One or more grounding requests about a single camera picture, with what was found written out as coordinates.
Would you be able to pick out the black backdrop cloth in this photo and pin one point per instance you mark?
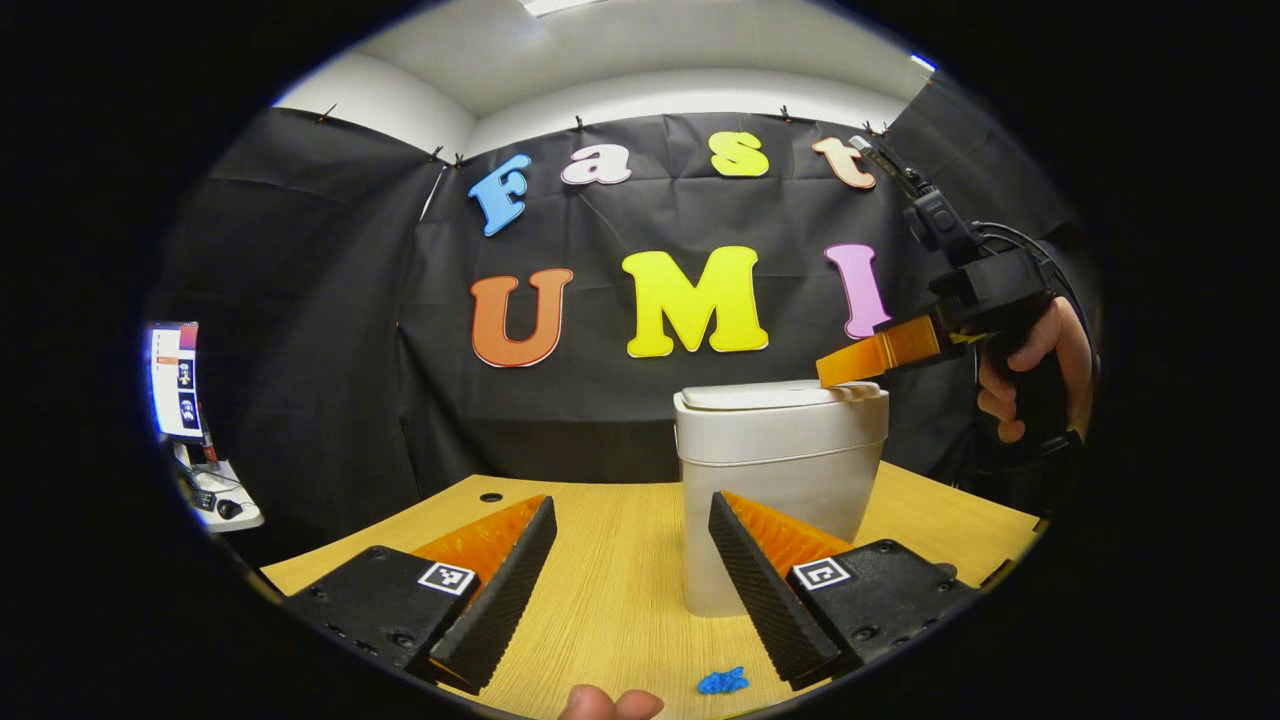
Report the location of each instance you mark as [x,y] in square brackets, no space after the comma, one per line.
[560,420]

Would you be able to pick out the white side table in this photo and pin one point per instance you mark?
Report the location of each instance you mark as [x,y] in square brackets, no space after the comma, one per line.
[248,519]

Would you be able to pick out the blue paper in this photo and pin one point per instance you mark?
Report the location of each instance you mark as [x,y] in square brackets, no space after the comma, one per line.
[722,682]

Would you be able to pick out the black computer mouse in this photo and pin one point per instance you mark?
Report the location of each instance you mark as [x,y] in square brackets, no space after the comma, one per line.
[229,508]

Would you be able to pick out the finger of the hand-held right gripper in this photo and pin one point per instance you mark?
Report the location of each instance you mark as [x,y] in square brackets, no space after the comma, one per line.
[880,352]

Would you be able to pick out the black keyboard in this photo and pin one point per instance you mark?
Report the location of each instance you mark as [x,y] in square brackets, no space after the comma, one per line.
[203,497]

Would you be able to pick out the white desktop garbage bin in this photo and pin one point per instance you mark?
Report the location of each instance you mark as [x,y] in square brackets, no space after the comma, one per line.
[770,450]

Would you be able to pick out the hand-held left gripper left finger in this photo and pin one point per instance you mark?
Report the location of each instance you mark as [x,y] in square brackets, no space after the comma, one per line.
[500,600]

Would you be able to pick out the computer monitor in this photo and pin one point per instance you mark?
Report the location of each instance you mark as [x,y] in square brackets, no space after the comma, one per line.
[175,380]

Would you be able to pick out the wooden desktop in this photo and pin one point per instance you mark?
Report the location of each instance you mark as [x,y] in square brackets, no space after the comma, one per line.
[620,560]

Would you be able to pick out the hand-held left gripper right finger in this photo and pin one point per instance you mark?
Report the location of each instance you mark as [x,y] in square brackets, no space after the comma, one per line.
[760,590]

